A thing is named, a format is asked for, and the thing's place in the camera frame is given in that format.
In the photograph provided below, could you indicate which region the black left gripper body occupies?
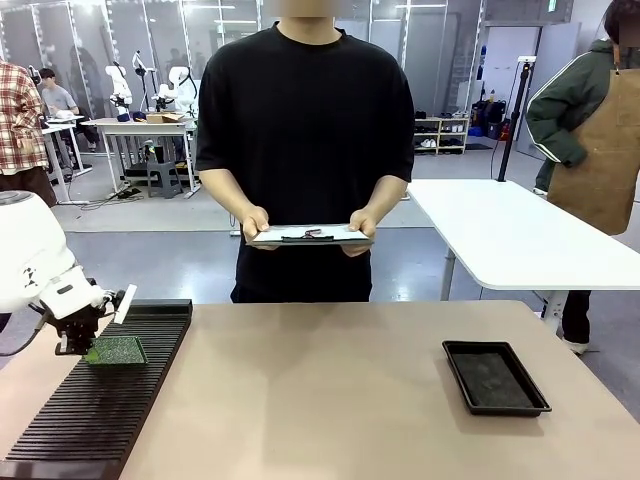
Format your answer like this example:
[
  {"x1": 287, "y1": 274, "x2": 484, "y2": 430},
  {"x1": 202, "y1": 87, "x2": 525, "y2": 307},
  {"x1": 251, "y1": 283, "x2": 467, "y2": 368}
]
[{"x1": 51, "y1": 301, "x2": 101, "y2": 354}]

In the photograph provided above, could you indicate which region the green PCB board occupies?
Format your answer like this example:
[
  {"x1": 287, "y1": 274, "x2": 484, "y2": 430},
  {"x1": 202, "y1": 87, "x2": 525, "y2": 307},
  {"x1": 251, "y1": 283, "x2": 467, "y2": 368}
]
[{"x1": 88, "y1": 335, "x2": 150, "y2": 370}]

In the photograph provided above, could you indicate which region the grey clipboard with paper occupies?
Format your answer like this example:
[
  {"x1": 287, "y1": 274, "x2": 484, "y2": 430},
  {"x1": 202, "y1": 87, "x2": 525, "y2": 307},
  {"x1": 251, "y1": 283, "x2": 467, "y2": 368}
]
[{"x1": 250, "y1": 224, "x2": 376, "y2": 248}]

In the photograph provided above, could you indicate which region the person's right forearm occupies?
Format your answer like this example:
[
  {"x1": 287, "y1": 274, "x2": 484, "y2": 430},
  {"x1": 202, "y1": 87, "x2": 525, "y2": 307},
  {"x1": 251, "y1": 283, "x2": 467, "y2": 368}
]
[{"x1": 199, "y1": 167, "x2": 261, "y2": 220}]

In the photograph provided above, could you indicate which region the person's left forearm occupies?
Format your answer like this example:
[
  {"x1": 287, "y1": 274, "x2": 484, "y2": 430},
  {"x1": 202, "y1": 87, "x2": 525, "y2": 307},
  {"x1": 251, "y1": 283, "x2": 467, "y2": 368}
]
[{"x1": 360, "y1": 175, "x2": 409, "y2": 221}]

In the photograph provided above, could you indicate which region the black slotted PCB rack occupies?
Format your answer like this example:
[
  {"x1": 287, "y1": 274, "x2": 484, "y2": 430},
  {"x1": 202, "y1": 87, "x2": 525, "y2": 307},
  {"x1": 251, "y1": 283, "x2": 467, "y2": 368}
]
[{"x1": 0, "y1": 298, "x2": 194, "y2": 480}]

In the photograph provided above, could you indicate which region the person's right hand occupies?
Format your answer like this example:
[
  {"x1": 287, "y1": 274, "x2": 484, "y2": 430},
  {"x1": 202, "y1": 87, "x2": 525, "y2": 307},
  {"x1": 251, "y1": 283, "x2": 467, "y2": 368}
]
[{"x1": 241, "y1": 205, "x2": 272, "y2": 246}]

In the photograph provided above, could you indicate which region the person's left hand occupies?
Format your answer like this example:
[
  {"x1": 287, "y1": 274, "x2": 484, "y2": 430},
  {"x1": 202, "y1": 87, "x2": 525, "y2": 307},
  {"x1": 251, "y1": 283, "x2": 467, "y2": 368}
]
[{"x1": 342, "y1": 207, "x2": 378, "y2": 259}]

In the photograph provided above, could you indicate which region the grey plastic stool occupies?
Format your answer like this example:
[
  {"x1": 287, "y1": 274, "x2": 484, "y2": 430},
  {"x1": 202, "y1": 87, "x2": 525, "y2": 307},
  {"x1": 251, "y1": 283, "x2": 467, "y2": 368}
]
[{"x1": 146, "y1": 161, "x2": 185, "y2": 200}]

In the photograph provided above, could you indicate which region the white background desk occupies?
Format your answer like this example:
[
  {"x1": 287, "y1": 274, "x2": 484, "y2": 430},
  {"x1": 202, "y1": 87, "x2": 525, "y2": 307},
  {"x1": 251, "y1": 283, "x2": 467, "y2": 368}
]
[{"x1": 41, "y1": 114, "x2": 94, "y2": 205}]

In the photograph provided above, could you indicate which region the white background work table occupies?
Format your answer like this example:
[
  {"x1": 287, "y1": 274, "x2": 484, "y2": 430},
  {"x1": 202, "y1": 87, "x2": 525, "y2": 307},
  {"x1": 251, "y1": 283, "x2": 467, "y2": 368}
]
[{"x1": 80, "y1": 116, "x2": 200, "y2": 197}]

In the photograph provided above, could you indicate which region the person in plaid shirt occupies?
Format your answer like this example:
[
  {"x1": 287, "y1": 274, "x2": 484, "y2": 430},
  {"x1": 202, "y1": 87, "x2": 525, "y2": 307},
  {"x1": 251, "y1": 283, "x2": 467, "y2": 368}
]
[{"x1": 0, "y1": 57, "x2": 59, "y2": 207}]

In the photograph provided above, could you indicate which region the seated person in grey shirt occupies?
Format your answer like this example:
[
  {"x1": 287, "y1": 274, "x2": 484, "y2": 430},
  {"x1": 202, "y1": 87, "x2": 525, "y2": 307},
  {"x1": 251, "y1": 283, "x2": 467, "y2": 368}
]
[{"x1": 38, "y1": 67, "x2": 99, "y2": 151}]

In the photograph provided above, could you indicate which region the person in black t-shirt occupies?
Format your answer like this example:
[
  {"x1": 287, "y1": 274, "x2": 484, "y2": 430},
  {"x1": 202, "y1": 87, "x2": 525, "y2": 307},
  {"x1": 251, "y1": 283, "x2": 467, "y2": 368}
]
[{"x1": 194, "y1": 19, "x2": 416, "y2": 305}]

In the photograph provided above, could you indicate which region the black shallow plastic tray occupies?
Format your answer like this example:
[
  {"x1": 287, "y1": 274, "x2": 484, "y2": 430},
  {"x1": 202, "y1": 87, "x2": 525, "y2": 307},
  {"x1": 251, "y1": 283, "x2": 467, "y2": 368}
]
[{"x1": 441, "y1": 340, "x2": 553, "y2": 417}]

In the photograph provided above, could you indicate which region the wooden shoe shelf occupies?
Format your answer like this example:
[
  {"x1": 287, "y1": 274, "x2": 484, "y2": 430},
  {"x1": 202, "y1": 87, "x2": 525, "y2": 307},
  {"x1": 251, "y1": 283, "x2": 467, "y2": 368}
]
[{"x1": 413, "y1": 116, "x2": 472, "y2": 156}]

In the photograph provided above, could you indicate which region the white table with rounded corners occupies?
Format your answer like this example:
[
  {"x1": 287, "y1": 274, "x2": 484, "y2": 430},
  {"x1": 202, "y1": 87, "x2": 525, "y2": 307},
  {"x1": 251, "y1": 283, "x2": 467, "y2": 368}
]
[{"x1": 407, "y1": 178, "x2": 640, "y2": 322}]

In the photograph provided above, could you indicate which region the dark bags pile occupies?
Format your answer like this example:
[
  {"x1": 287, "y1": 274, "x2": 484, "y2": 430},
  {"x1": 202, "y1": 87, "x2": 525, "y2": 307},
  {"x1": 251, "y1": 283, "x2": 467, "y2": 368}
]
[{"x1": 470, "y1": 98, "x2": 512, "y2": 141}]

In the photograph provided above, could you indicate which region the person in brown apron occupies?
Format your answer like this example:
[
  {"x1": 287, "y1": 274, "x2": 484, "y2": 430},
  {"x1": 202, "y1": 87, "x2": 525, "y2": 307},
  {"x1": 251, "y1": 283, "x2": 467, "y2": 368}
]
[{"x1": 525, "y1": 0, "x2": 640, "y2": 355}]

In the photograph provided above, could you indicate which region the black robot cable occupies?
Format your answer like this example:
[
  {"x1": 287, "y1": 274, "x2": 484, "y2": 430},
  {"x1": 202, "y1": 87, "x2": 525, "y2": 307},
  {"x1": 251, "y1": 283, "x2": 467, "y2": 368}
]
[{"x1": 0, "y1": 310, "x2": 53, "y2": 358}]

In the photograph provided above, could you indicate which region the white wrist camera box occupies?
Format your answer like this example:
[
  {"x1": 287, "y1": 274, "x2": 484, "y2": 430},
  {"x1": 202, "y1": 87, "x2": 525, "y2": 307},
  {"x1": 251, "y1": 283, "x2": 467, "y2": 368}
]
[{"x1": 111, "y1": 283, "x2": 139, "y2": 325}]

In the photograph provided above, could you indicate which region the black camera pole stand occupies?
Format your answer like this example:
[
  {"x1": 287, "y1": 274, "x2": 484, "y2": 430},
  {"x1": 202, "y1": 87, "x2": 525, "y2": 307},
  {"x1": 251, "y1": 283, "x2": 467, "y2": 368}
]
[{"x1": 496, "y1": 56, "x2": 537, "y2": 183}]

